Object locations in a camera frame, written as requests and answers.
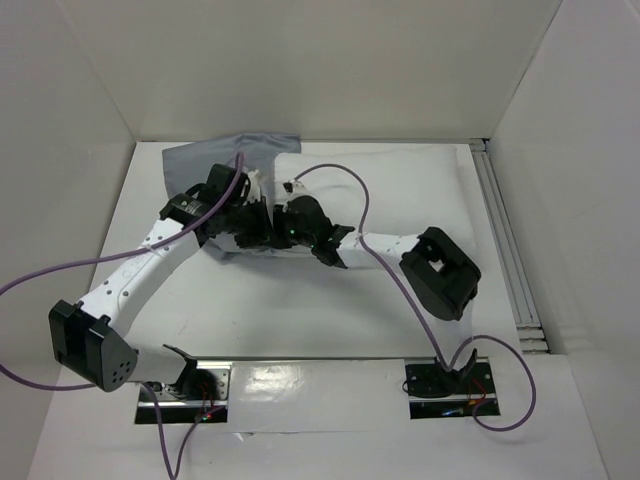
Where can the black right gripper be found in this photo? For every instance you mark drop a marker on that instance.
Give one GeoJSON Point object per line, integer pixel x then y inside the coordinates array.
{"type": "Point", "coordinates": [280, 223]}

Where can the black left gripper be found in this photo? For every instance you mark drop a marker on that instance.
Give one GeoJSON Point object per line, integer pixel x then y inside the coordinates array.
{"type": "Point", "coordinates": [263, 230]}

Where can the grey pillowcase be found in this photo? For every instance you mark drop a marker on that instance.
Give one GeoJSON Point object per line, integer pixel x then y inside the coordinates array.
{"type": "Point", "coordinates": [190, 164]}

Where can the white pillow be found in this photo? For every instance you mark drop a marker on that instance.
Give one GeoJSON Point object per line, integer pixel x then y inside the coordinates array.
{"type": "Point", "coordinates": [387, 196]}

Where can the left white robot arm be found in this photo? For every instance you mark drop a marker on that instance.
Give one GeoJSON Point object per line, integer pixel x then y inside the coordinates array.
{"type": "Point", "coordinates": [88, 336]}

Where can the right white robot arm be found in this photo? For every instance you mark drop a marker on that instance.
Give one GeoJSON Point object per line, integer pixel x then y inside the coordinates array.
{"type": "Point", "coordinates": [433, 274]}

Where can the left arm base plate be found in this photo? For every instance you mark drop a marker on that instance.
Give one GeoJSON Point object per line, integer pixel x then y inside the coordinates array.
{"type": "Point", "coordinates": [203, 398]}

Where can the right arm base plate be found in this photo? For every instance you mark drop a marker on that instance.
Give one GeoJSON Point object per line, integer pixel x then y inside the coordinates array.
{"type": "Point", "coordinates": [450, 395]}

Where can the aluminium frame rail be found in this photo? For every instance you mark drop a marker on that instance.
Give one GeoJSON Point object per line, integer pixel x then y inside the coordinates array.
{"type": "Point", "coordinates": [533, 339]}

